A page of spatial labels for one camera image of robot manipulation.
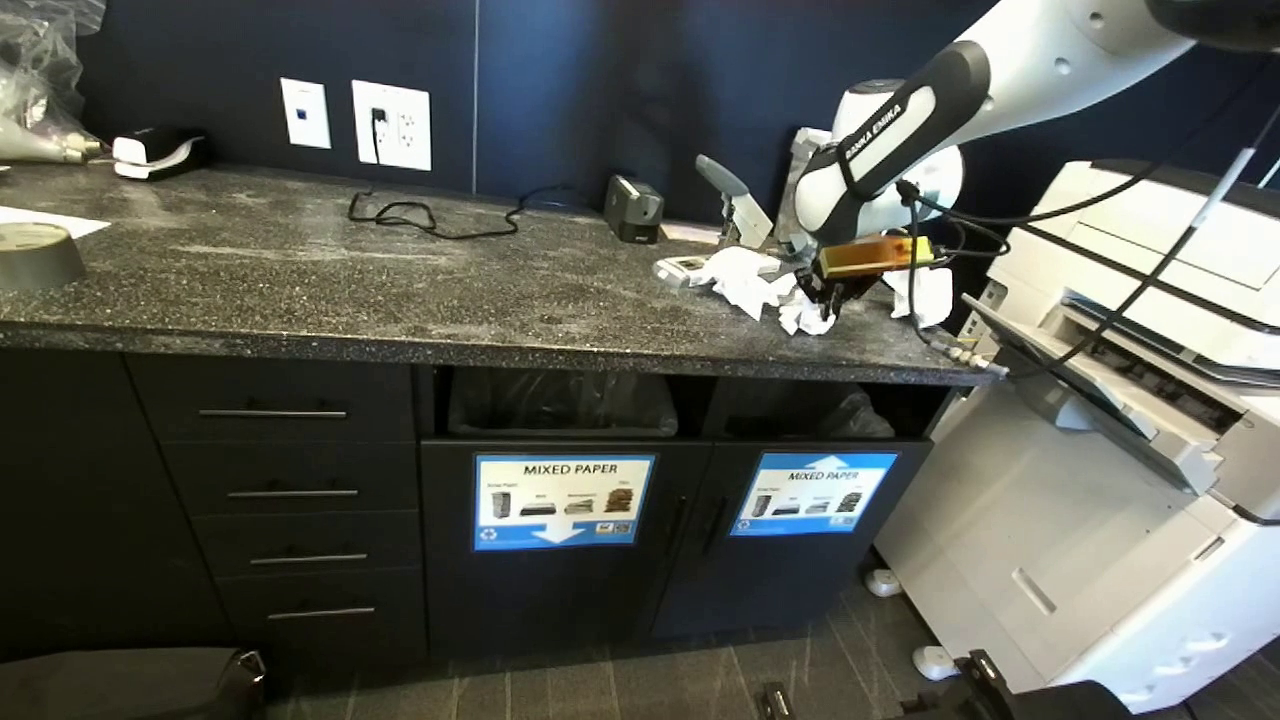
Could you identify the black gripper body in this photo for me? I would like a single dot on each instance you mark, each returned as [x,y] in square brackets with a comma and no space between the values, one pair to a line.
[813,266]

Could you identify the white paper ball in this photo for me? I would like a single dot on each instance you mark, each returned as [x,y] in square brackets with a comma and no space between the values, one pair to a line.
[753,281]
[804,325]
[926,300]

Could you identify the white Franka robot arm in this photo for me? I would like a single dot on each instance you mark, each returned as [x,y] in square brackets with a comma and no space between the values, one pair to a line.
[1042,66]

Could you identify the black lined waste bin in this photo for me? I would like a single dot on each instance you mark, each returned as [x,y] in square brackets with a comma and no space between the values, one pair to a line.
[560,400]
[826,417]

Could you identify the crumpled clear plastic bag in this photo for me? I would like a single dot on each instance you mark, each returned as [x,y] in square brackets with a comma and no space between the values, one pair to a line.
[42,83]

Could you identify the mixed paper sign up arrow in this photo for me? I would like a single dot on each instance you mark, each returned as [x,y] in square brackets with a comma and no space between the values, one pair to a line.
[813,493]

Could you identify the white printer caster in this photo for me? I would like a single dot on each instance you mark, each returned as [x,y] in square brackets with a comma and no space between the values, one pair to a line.
[936,660]
[881,582]

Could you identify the mixed paper sign down arrow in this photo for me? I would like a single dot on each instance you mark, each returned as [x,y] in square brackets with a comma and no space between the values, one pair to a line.
[560,505]

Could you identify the large white office printer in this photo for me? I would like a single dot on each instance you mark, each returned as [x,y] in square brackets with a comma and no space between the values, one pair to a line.
[1066,560]

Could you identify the small black floor object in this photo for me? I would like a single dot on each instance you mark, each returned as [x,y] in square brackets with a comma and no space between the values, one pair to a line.
[772,701]

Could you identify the white power outlet plate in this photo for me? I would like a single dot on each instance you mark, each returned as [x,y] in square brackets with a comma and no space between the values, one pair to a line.
[403,127]

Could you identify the black stand base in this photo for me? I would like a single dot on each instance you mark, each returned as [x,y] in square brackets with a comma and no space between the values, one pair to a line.
[1026,701]

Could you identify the black counter cabinet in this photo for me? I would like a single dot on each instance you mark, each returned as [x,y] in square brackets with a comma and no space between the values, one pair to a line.
[80,505]

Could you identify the white paper sheet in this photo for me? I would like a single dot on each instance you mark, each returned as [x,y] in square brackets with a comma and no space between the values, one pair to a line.
[42,221]

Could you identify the small grey container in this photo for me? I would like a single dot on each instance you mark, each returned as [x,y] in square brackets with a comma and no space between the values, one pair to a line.
[34,266]

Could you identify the yellow orange wrist camera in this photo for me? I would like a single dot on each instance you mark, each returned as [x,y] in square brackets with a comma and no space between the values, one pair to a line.
[875,258]

